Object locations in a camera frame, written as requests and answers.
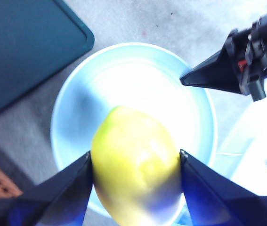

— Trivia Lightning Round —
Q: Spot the yellow lemon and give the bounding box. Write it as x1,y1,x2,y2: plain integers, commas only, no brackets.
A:
90,105,188,226

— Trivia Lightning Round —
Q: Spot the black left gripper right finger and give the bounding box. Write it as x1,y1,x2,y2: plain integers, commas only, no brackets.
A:
179,148,267,226

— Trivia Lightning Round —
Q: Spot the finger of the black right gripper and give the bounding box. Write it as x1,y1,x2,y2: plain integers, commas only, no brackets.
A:
179,49,245,95

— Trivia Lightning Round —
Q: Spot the blue round plate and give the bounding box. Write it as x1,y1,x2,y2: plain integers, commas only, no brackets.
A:
50,42,218,225

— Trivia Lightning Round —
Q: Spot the black flat tray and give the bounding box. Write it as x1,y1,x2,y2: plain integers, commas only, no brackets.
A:
0,0,95,123

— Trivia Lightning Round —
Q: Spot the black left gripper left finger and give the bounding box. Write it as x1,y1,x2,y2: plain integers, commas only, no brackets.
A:
7,150,94,226

